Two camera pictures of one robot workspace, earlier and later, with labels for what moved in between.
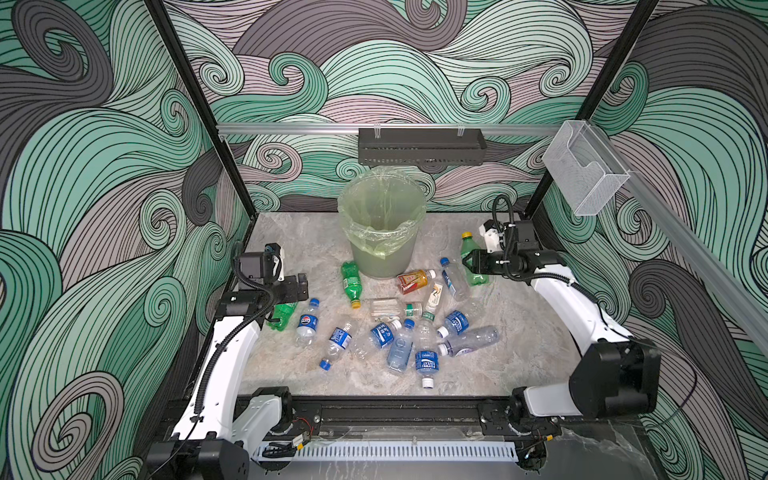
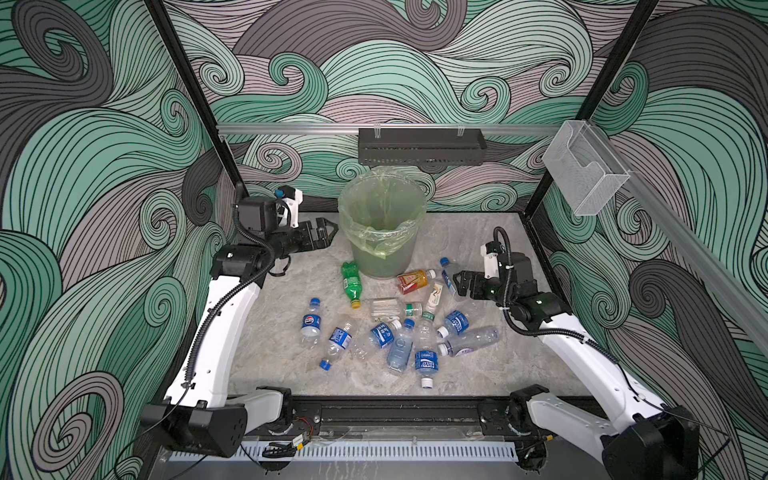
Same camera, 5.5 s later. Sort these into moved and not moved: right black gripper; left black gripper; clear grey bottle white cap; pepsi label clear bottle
Moved: left black gripper; right black gripper
Not moved: pepsi label clear bottle; clear grey bottle white cap
